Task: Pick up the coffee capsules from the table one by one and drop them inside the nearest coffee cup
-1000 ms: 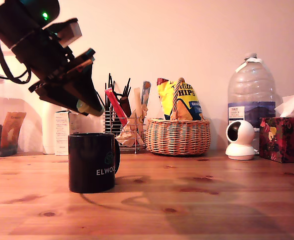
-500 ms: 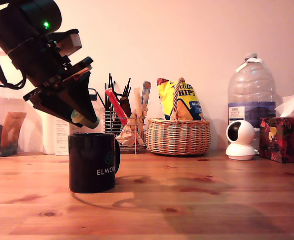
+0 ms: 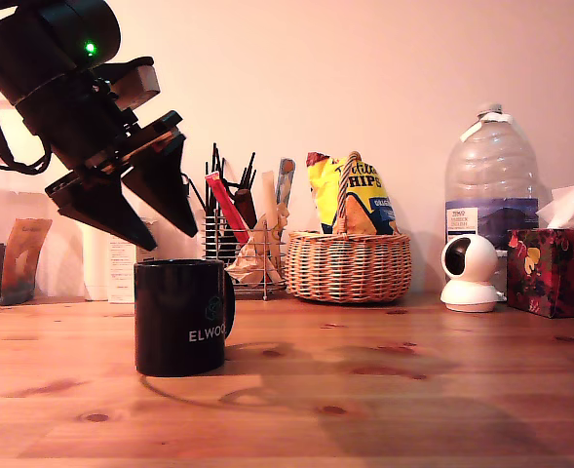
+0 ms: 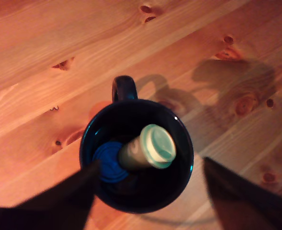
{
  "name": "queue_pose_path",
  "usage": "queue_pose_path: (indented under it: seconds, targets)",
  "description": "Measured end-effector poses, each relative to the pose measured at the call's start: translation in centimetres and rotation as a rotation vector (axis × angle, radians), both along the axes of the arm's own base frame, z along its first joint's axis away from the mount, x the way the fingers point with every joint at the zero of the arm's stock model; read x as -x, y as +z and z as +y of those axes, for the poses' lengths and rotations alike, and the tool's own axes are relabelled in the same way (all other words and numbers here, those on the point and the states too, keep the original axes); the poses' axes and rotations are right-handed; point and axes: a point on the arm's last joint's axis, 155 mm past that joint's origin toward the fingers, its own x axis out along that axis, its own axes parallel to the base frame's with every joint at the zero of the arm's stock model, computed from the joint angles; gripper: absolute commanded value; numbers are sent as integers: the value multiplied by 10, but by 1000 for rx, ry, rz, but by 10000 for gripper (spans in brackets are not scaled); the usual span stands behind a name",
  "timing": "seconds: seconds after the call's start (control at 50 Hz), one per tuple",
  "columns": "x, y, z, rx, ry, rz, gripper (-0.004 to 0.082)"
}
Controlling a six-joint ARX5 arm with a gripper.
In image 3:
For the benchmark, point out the red stick sachet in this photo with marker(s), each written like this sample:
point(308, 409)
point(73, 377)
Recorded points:
point(225, 205)

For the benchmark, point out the small white round camera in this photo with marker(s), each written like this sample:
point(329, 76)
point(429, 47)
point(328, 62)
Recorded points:
point(471, 273)

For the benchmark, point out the black mug with white lettering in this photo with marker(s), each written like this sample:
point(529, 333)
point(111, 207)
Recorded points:
point(179, 312)

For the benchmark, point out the floral red tissue box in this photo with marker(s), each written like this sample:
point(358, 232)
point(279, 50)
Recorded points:
point(554, 273)

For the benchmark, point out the yellow tortilla chips bag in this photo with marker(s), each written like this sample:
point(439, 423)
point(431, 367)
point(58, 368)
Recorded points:
point(364, 200)

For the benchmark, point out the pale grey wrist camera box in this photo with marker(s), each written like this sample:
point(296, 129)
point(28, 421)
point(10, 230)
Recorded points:
point(142, 83)

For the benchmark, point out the large clear water bottle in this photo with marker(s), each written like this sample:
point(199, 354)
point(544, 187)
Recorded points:
point(491, 170)

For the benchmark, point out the orange and teal pouch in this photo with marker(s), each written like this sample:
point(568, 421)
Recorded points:
point(21, 263)

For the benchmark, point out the white bottle with printed label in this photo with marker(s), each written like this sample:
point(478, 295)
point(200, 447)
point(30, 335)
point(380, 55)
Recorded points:
point(121, 273)

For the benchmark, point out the woven wicker basket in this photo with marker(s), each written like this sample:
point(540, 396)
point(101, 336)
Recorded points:
point(350, 268)

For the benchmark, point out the black chopstick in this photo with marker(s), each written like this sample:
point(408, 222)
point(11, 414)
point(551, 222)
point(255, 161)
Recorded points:
point(250, 170)
point(216, 175)
point(223, 170)

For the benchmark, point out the white tissue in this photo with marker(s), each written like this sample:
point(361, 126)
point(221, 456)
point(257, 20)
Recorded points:
point(571, 207)

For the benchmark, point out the crumpled white paper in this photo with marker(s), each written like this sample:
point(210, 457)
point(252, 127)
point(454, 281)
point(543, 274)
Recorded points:
point(250, 263)

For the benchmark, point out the blue and white stick packet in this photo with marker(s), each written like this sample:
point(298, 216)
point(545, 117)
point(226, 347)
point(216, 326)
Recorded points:
point(285, 180)

